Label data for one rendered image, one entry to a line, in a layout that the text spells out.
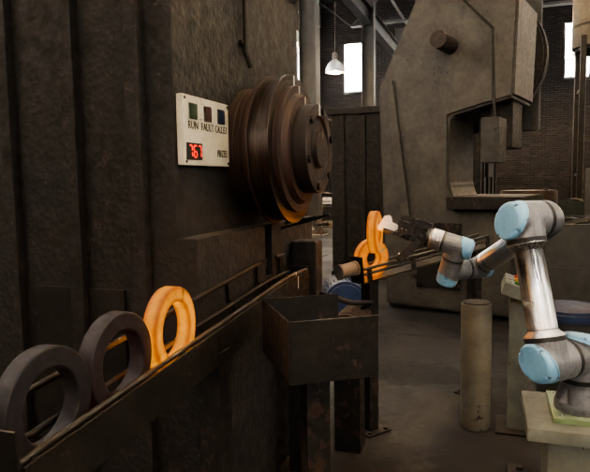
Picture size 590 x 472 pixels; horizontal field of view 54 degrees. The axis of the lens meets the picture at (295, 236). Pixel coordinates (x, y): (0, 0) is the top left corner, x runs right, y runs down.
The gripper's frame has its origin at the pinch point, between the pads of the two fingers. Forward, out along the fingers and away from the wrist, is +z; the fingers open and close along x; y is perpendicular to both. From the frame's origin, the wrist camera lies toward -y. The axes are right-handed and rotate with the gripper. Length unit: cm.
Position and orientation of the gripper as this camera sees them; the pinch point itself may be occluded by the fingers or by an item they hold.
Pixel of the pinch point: (375, 227)
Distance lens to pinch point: 216.1
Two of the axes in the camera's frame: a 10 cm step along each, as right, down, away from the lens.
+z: -9.1, -3.0, 3.0
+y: 2.6, -9.5, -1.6
